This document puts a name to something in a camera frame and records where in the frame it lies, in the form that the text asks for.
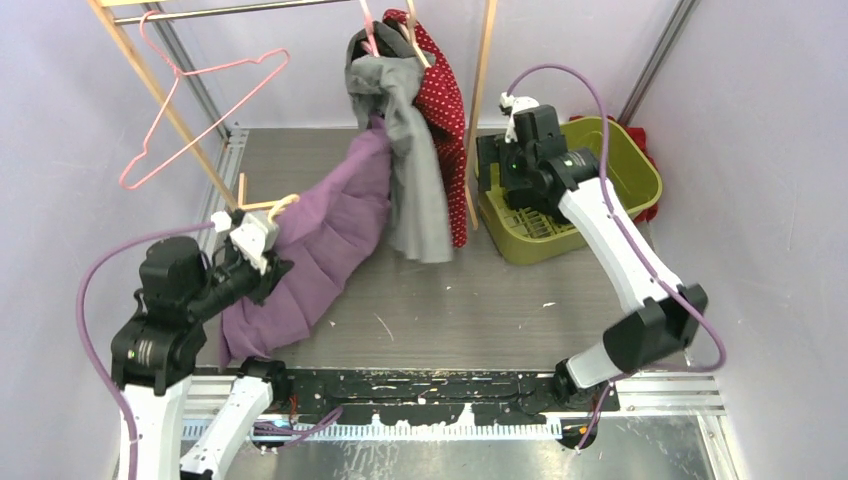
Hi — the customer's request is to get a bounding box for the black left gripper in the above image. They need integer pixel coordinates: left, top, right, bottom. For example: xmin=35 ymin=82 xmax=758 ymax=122
xmin=187 ymin=229 xmax=294 ymax=318

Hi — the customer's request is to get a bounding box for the purple skirt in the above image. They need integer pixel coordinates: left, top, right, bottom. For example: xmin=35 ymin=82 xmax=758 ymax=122
xmin=217 ymin=116 xmax=391 ymax=367

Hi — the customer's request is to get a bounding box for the wooden hanger of purple skirt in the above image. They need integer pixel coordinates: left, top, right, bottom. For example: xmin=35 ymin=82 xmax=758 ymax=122
xmin=267 ymin=194 xmax=300 ymax=221

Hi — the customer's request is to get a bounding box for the pink wire hanger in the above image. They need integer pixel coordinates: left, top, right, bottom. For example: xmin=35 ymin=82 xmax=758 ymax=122
xmin=112 ymin=2 xmax=291 ymax=190

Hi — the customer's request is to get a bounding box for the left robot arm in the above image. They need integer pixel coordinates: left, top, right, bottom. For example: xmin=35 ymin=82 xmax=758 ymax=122
xmin=111 ymin=236 xmax=294 ymax=479

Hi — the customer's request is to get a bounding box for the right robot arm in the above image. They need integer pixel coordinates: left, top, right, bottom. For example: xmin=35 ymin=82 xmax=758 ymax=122
xmin=476 ymin=97 xmax=708 ymax=411

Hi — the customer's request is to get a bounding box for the red polka dot skirt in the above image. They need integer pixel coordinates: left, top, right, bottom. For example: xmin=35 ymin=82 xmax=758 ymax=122
xmin=414 ymin=25 xmax=468 ymax=248

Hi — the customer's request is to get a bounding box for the grey skirt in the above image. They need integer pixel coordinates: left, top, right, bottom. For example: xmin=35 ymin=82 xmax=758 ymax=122
xmin=344 ymin=21 xmax=454 ymax=264

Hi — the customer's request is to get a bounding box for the wooden hanger of red skirt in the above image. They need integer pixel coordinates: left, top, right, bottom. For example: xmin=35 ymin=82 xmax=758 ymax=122
xmin=405 ymin=0 xmax=431 ymax=70

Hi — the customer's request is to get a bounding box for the pink hanger of grey skirt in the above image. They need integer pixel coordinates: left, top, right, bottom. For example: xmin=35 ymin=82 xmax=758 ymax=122
xmin=358 ymin=0 xmax=380 ymax=57

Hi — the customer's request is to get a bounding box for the olive green plastic basket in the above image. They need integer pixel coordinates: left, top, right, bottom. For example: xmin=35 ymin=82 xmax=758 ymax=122
xmin=475 ymin=121 xmax=663 ymax=265

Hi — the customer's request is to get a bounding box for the wooden clothes rack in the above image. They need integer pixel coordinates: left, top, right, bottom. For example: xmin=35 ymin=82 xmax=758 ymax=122
xmin=87 ymin=1 xmax=498 ymax=231

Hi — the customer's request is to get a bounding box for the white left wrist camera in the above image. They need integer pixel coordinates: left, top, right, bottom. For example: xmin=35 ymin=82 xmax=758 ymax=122
xmin=211 ymin=210 xmax=279 ymax=275

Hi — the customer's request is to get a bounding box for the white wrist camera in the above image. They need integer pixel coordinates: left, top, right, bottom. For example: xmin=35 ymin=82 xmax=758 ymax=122
xmin=499 ymin=92 xmax=540 ymax=143
xmin=211 ymin=210 xmax=279 ymax=275

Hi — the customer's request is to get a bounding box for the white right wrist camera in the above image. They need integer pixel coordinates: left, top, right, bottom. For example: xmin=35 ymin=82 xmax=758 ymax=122
xmin=499 ymin=92 xmax=540 ymax=143

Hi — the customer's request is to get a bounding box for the metal corner rail left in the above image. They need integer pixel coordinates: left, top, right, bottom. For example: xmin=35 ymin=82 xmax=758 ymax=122
xmin=137 ymin=0 xmax=250 ymax=260

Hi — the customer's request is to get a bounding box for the metal corner rail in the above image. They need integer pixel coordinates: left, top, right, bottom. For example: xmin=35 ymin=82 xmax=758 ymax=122
xmin=618 ymin=0 xmax=701 ymax=125
xmin=137 ymin=0 xmax=250 ymax=260

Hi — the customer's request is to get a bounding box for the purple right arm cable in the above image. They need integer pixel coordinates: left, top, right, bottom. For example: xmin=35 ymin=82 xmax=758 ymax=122
xmin=504 ymin=63 xmax=729 ymax=375

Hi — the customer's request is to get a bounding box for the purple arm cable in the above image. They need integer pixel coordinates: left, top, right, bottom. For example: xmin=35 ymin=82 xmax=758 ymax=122
xmin=504 ymin=63 xmax=729 ymax=375
xmin=75 ymin=221 xmax=217 ymax=480

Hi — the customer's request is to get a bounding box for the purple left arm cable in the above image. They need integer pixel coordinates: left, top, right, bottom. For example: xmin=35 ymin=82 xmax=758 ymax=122
xmin=75 ymin=221 xmax=217 ymax=480

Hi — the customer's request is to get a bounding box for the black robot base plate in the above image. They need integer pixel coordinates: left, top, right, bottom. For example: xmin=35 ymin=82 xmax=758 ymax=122
xmin=265 ymin=368 xmax=620 ymax=427

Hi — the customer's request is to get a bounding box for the metal corner rail right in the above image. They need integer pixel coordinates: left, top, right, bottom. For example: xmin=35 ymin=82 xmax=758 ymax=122
xmin=618 ymin=0 xmax=701 ymax=125

